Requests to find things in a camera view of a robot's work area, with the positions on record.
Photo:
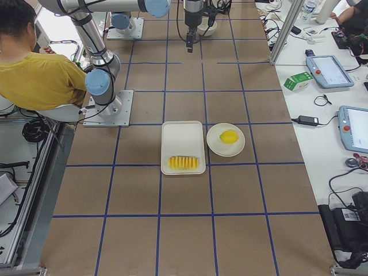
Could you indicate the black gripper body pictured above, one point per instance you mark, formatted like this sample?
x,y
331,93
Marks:
x,y
190,19

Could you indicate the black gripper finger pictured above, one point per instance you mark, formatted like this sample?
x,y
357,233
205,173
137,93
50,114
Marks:
x,y
190,40

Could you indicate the white ceramic bowl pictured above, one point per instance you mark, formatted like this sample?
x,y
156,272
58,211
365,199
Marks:
x,y
204,30

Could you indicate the yellow lemon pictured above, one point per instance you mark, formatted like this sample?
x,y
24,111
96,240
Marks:
x,y
229,137

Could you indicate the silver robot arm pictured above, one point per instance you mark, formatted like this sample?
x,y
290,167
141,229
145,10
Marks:
x,y
122,21
100,81

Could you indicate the cream rectangular tray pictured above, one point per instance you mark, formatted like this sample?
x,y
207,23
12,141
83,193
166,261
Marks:
x,y
182,138

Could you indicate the round cream plate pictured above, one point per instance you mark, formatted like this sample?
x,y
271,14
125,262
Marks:
x,y
220,148

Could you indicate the green white carton box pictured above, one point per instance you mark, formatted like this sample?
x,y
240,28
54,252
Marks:
x,y
298,81

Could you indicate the clear plastic water bottle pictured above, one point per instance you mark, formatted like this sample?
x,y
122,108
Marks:
x,y
307,11

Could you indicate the sliced yellow pineapple toy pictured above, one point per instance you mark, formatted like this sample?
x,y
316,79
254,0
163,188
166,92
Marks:
x,y
183,162

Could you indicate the white paper roll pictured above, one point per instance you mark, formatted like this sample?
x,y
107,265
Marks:
x,y
326,11

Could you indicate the upper blue teach pendant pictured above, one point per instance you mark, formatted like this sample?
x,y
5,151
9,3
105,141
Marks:
x,y
328,72

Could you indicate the blue teach pendant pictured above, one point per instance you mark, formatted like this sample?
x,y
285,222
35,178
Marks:
x,y
328,72
353,128

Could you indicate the black power adapter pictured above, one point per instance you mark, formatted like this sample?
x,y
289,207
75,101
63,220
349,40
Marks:
x,y
308,120

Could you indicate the white chair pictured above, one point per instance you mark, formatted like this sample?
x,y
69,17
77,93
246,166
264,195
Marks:
x,y
64,113

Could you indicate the person in yellow shirt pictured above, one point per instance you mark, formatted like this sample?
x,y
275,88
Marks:
x,y
32,80

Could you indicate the lower blue teach pendant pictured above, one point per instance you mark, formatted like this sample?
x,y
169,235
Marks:
x,y
353,128

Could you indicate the black equipment case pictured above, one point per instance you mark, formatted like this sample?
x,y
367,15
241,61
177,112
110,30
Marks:
x,y
346,230

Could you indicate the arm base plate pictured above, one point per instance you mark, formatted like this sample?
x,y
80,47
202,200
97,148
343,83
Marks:
x,y
118,113
136,34

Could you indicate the aluminium frame post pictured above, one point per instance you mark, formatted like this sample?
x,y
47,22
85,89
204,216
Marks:
x,y
285,31

